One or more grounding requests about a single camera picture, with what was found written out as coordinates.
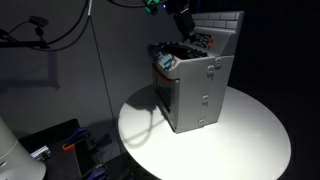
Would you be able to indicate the grey toy cooker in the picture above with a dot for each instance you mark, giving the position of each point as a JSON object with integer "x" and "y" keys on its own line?
{"x": 199, "y": 76}

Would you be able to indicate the blue stove knob far right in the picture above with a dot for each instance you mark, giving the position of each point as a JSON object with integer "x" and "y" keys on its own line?
{"x": 168, "y": 63}

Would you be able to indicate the orange clamp handle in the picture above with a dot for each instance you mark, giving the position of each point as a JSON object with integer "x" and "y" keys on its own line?
{"x": 67, "y": 147}

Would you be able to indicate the red oven door handle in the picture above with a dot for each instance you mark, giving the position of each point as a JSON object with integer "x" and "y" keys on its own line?
{"x": 159, "y": 78}

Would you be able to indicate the purple clamp lower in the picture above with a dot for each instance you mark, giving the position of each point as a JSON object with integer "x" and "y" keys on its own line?
{"x": 96, "y": 174}

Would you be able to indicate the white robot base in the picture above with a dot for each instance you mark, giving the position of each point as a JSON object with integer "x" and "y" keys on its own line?
{"x": 16, "y": 163}

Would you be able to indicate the purple clamp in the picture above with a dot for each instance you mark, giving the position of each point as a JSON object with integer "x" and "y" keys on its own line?
{"x": 96, "y": 174}
{"x": 78, "y": 134}

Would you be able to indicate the blue stove knob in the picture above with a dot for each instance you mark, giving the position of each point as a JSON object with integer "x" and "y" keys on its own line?
{"x": 168, "y": 63}
{"x": 159, "y": 56}

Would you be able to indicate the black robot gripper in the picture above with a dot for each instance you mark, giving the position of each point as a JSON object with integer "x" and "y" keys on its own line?
{"x": 184, "y": 20}

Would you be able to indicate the purple clamp upper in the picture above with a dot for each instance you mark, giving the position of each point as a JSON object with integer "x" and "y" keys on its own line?
{"x": 78, "y": 134}

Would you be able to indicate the black equipment cart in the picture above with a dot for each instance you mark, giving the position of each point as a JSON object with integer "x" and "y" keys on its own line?
{"x": 46, "y": 146}

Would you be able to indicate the top right orange button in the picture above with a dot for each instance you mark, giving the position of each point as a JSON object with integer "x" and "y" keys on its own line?
{"x": 212, "y": 39}

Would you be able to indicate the black camera on stand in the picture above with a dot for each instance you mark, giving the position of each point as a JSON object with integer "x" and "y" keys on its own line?
{"x": 40, "y": 22}

